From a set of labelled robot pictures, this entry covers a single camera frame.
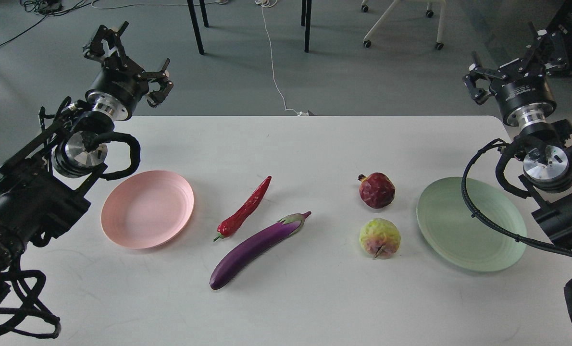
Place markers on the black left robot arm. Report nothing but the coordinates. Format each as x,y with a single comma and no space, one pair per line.
43,186

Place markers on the pink plate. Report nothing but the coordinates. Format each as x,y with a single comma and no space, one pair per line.
148,209

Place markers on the dark red pomegranate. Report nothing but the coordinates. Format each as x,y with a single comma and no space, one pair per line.
376,190

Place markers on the black table leg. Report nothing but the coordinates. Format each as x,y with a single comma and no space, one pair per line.
303,15
203,10
307,28
195,26

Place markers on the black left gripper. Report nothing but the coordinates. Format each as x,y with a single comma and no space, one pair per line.
114,93

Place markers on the yellow pink custard apple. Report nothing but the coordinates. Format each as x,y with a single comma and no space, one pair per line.
380,238

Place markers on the white rolling chair base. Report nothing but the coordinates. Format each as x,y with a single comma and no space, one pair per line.
434,9

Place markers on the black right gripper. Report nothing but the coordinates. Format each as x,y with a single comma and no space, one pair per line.
546,55

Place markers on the green plate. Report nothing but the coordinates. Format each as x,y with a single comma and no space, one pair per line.
450,229

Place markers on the black table leg rear right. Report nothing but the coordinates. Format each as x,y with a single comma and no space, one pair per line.
303,15

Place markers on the red chili pepper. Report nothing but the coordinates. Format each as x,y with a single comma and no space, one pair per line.
229,226

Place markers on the purple eggplant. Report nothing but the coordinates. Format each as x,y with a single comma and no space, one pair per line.
247,251

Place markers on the black table leg rear left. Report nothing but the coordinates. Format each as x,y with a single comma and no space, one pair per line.
203,10

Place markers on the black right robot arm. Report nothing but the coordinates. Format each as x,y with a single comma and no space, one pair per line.
537,163

